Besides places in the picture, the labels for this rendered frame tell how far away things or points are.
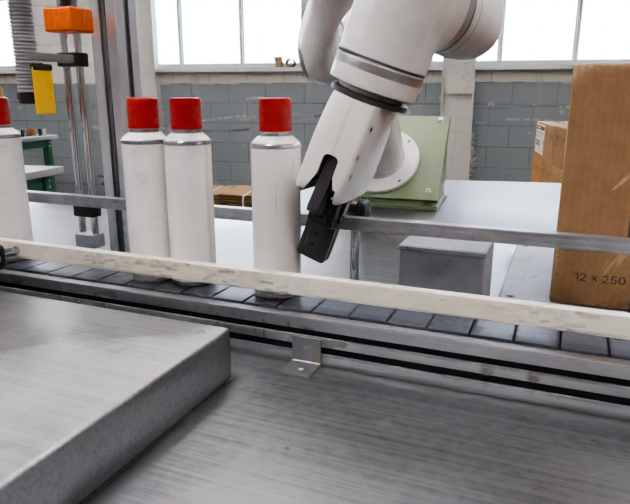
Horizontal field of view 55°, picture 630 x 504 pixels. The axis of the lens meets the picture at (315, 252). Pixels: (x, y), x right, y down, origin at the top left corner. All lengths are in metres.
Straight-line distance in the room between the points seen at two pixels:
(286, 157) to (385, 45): 0.15
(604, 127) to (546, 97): 5.41
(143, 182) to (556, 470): 0.48
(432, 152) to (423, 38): 0.95
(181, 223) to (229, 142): 5.82
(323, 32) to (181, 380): 0.76
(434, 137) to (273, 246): 0.95
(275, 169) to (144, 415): 0.27
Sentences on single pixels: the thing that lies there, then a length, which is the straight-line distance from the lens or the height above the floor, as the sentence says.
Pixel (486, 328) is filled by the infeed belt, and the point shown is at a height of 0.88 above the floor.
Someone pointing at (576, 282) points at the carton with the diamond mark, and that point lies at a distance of 0.76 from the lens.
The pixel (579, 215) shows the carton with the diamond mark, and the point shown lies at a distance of 0.74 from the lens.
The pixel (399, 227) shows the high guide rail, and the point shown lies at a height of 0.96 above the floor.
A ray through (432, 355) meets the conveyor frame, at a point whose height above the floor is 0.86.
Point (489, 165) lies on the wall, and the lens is 6.12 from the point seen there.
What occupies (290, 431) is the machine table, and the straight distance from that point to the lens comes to 0.50.
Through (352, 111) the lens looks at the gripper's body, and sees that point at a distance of 0.54.
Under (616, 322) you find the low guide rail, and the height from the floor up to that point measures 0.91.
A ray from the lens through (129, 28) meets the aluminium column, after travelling 0.91.
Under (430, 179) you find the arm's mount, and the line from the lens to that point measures 1.44.
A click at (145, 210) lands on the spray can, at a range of 0.69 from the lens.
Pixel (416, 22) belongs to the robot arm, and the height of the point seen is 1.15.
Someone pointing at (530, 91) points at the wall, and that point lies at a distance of 6.12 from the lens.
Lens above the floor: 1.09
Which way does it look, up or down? 15 degrees down
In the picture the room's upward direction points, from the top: straight up
